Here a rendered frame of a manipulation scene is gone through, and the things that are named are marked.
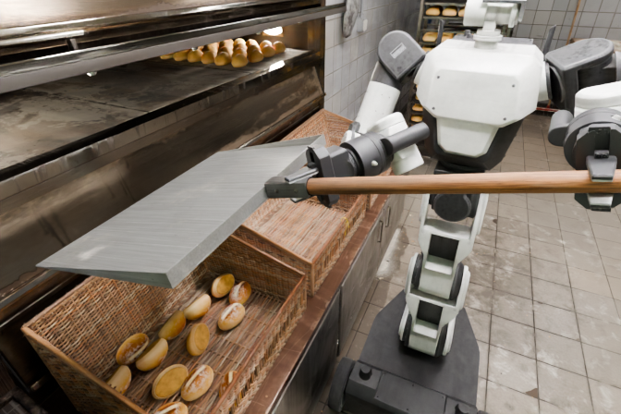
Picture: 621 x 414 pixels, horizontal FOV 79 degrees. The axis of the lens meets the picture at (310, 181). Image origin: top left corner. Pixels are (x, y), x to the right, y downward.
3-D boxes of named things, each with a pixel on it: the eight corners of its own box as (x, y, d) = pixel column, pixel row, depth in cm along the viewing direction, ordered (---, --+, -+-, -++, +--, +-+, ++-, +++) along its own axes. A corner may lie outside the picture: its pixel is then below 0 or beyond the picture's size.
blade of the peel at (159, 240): (326, 143, 96) (323, 133, 95) (173, 289, 52) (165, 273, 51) (218, 152, 113) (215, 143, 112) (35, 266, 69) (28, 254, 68)
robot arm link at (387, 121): (377, 119, 76) (358, 134, 89) (396, 160, 75) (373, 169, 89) (405, 107, 77) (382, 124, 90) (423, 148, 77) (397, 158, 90)
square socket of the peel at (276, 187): (317, 189, 71) (312, 174, 70) (309, 199, 68) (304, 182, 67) (276, 189, 75) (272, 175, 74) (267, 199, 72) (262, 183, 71)
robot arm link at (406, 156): (347, 141, 80) (389, 125, 85) (369, 188, 80) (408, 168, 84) (373, 125, 70) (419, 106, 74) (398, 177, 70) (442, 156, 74)
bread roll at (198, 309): (209, 289, 123) (219, 303, 123) (201, 295, 127) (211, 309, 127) (185, 309, 116) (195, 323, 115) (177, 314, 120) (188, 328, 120)
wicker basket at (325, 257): (202, 259, 148) (191, 199, 135) (275, 192, 192) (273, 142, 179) (313, 300, 129) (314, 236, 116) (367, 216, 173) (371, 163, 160)
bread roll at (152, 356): (166, 334, 108) (178, 348, 108) (156, 337, 112) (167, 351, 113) (139, 361, 100) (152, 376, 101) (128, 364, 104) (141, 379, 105)
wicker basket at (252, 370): (53, 399, 99) (12, 327, 86) (194, 266, 144) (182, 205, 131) (201, 492, 82) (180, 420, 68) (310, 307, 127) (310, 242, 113)
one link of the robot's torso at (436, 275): (414, 267, 146) (431, 165, 120) (462, 281, 140) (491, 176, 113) (406, 297, 135) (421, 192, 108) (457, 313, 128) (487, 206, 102)
